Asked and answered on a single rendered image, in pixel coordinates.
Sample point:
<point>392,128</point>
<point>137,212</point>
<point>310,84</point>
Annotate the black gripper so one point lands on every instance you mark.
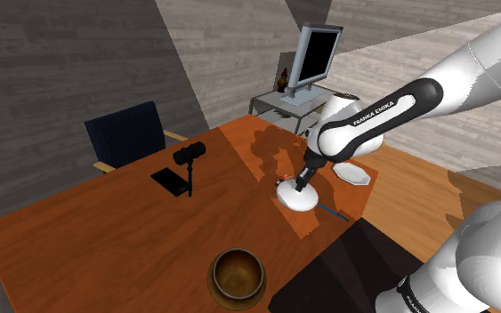
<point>314,163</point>

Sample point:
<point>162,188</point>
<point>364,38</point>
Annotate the white octagonal plate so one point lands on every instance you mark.
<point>353,174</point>

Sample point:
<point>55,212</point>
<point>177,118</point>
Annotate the dark blue chair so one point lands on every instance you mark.
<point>125,135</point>

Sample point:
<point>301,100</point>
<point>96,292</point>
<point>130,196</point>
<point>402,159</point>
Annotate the grey computer monitor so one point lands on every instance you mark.
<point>315,58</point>

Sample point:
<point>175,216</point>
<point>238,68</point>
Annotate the black microphone on stand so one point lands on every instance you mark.
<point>189,157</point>

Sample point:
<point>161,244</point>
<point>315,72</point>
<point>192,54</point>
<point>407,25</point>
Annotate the small dark figure red hat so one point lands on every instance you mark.
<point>281,81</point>

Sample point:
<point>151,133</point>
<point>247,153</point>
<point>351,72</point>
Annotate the blue pen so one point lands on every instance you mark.
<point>333,213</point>

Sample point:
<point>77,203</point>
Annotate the wooden desk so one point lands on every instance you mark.
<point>102,242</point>

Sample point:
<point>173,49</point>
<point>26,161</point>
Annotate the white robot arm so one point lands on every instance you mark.
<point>462,73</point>

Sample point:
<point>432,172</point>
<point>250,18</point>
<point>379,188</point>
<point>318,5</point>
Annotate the white round plate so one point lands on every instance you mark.
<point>298,198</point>

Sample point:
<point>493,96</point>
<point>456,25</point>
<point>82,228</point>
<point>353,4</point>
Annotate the black phone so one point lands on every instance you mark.
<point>169,180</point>

